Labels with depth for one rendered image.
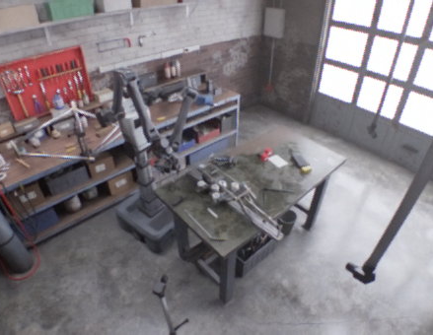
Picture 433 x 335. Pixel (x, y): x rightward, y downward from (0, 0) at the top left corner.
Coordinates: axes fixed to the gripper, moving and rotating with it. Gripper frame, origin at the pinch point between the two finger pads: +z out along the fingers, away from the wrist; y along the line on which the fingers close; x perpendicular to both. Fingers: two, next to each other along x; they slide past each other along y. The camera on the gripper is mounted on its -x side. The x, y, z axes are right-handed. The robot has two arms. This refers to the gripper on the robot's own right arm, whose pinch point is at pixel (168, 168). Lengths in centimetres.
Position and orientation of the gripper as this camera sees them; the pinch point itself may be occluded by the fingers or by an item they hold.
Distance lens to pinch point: 181.1
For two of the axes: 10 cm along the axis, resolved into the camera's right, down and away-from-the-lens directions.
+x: -6.9, 0.8, 7.2
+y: 6.0, -4.8, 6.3
